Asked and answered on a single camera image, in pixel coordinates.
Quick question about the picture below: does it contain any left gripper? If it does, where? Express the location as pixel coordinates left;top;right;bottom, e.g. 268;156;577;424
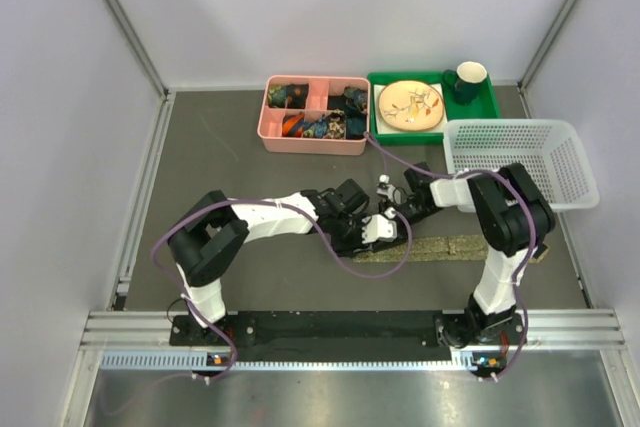
329;212;373;257

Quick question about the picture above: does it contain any olive green patterned tie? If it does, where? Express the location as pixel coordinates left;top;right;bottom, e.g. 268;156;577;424
353;233;550;264

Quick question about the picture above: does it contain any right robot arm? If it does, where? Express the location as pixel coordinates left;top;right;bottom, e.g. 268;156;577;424
377;163;555;348

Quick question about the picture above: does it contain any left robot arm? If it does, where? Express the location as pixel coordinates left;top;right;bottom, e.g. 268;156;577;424
168;179;369;344

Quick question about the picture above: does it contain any cream floral plate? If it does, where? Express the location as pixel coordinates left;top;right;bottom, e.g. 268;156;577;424
377;80;446;133

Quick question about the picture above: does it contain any rolled dark paisley tie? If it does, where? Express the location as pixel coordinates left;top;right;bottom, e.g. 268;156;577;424
302;117;366;141

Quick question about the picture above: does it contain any rolled teal patterned tie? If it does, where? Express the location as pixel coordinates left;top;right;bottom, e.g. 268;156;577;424
327;87;368;117

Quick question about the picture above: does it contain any pink divided storage box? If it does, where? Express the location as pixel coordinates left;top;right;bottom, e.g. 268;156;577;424
257;75;372;156

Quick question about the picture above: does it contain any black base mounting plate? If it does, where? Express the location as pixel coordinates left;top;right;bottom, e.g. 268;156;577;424
169;311;524;370

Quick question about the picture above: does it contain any dark green mug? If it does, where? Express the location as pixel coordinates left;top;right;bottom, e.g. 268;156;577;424
442;61;488;105

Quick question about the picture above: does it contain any rolled orange blue tie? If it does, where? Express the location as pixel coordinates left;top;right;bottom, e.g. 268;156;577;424
281;113;313;138

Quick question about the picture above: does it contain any white perforated plastic basket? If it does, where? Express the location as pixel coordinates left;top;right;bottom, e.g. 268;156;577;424
443;119;600;212

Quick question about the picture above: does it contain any rolled dark floral tie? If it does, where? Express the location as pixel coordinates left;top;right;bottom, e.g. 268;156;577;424
267;84;309;109

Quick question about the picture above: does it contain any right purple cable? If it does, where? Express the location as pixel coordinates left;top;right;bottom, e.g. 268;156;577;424
363;130;539;381

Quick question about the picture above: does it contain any purple cable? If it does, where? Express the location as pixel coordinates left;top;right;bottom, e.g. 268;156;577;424
363;130;539;381
152;199;414;378

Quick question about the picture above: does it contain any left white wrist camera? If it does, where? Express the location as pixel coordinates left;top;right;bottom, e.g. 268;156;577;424
361;214;397;244

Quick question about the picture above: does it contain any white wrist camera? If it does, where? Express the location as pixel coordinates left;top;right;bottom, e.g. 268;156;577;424
376;174;402;203
361;214;397;244

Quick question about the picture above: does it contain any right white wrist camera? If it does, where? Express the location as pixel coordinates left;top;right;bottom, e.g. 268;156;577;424
376;174;402;203

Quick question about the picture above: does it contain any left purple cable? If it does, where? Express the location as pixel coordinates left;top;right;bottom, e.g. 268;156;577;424
152;199;414;378

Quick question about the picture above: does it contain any aluminium frame rail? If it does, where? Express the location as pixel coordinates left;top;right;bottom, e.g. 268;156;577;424
80;309;626;350

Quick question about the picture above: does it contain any grey slotted cable duct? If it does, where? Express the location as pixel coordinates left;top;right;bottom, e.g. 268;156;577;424
99;350;479;372

